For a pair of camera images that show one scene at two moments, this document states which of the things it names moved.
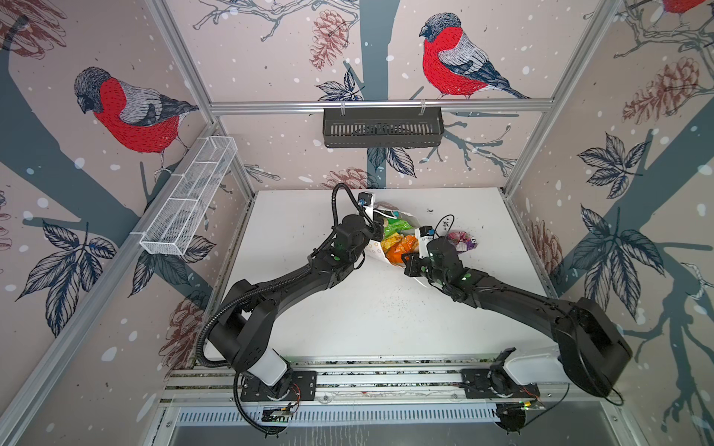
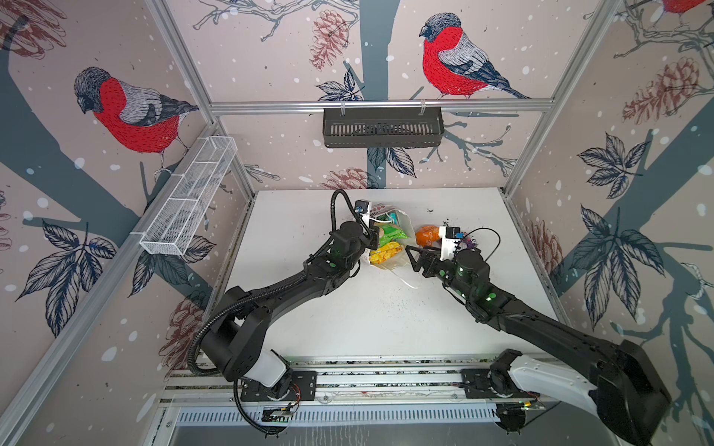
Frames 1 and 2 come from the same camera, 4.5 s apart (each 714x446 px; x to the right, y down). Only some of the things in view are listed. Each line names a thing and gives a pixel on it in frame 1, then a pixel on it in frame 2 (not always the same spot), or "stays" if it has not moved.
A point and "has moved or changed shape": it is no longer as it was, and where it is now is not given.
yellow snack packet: (390, 241) → (387, 251)
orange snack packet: (404, 245) has moved or changed shape
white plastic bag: (399, 238) has moved or changed shape
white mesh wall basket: (182, 209) stays
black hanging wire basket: (383, 127) stays
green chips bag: (394, 226) has moved or changed shape
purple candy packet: (462, 240) stays
